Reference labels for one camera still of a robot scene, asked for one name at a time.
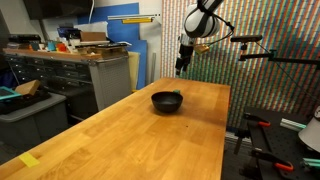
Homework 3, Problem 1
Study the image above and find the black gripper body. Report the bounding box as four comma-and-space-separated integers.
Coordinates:
177, 33, 198, 64

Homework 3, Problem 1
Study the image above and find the black bowl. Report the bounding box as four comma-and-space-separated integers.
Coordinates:
150, 91, 184, 114

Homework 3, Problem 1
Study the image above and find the wooden block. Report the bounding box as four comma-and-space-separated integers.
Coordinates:
14, 79, 42, 97

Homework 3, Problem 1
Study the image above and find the grey pole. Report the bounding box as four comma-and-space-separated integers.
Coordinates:
149, 52, 157, 84

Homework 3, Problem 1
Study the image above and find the beige board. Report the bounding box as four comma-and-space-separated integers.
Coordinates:
128, 51, 141, 92

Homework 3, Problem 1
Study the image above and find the yellow spirit level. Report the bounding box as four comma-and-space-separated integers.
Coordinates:
121, 17, 154, 25

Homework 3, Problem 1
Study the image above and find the blue foam board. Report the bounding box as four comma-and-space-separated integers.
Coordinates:
77, 2, 148, 90

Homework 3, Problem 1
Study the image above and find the pegboard sided drawer cabinet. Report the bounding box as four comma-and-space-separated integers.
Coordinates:
3, 48, 132, 119

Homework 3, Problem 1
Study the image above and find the multicolour patterned backdrop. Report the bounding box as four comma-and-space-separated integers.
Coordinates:
160, 0, 320, 129

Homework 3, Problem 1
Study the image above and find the cardboard box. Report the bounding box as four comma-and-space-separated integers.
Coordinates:
79, 30, 108, 43

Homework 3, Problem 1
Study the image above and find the aluminium bar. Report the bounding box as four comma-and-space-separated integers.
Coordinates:
300, 157, 320, 169
279, 117, 307, 132

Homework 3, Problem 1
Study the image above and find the teal cup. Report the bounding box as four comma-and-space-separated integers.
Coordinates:
46, 40, 57, 52

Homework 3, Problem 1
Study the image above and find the black perforated breadboard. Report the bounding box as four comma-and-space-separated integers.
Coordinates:
244, 106, 320, 180

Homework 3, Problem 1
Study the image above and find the grey plastic bin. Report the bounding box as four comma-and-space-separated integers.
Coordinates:
0, 92, 69, 151

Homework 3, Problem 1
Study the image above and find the black device on cabinet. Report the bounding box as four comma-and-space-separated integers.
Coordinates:
8, 33, 42, 44

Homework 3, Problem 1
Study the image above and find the teal tray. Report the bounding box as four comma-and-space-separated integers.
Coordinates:
0, 85, 23, 102

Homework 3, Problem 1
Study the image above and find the yellow sticky note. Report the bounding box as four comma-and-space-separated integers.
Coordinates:
18, 152, 41, 169

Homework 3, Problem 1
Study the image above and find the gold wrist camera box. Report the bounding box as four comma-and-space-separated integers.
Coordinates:
193, 44, 211, 56

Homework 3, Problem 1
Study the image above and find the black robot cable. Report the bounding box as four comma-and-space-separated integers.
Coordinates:
196, 0, 236, 46

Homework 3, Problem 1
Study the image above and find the black exterior camera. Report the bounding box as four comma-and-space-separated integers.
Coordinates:
229, 34, 264, 44

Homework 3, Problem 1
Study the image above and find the black orange-handled clamp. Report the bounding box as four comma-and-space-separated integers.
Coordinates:
243, 112, 272, 128
249, 148, 295, 173

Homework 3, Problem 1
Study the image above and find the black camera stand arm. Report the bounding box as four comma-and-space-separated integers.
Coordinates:
238, 43, 320, 71

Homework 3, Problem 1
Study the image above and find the black wall screen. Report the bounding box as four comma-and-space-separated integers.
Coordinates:
22, 0, 94, 20

